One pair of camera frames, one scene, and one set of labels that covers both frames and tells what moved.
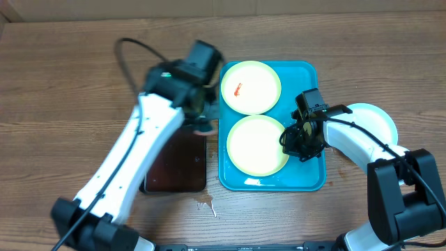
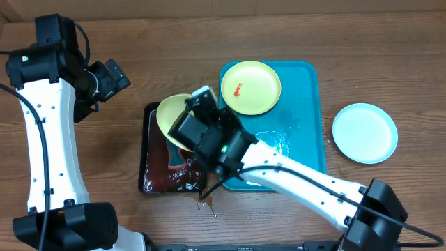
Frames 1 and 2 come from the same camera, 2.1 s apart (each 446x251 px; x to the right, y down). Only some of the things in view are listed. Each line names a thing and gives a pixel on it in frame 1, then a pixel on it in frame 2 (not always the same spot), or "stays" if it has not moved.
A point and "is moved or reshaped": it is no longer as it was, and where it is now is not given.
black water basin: x=180 y=165 stays
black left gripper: x=213 y=113 to x=109 y=82
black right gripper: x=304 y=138 to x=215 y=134
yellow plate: x=254 y=146 is moved or reshaped
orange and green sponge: x=203 y=128 is moved or reshaped
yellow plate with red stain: x=251 y=87 stays
